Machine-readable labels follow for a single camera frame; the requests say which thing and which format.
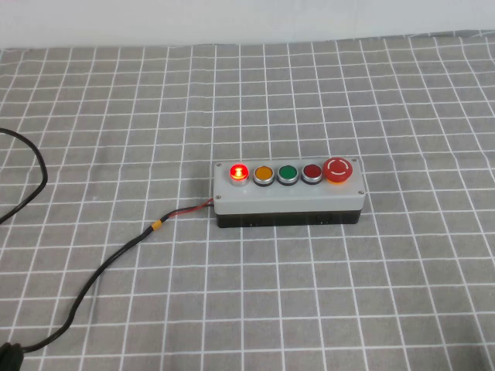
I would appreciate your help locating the green push button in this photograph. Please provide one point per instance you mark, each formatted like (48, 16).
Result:
(287, 172)

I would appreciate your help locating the yellow push button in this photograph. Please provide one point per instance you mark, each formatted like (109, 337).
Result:
(263, 172)

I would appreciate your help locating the grey black button control box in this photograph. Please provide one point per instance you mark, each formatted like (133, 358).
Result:
(290, 198)

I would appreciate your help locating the dark red push button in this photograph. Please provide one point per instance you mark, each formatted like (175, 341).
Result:
(312, 171)

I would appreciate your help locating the red mushroom emergency stop button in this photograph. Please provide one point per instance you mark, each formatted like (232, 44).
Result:
(337, 168)

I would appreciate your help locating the red indicator lamp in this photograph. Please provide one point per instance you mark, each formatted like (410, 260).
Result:
(238, 172)

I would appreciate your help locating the grey white checked tablecloth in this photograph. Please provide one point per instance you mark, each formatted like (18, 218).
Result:
(309, 96)

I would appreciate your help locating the black power plug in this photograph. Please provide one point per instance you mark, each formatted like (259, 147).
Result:
(9, 358)

